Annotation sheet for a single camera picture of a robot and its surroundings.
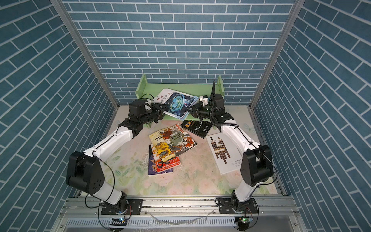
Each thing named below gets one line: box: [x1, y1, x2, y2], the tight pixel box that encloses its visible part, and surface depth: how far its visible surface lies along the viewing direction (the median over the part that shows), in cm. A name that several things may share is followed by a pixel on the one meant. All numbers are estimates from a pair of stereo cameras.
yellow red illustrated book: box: [150, 143, 182, 174], surface depth 88 cm
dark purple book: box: [147, 144, 173, 177], surface depth 88 cm
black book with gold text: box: [180, 120, 214, 139], surface depth 108 cm
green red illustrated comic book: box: [148, 122, 198, 162], surface depth 98 cm
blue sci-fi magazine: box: [152, 88, 200, 121], surface depth 84 cm
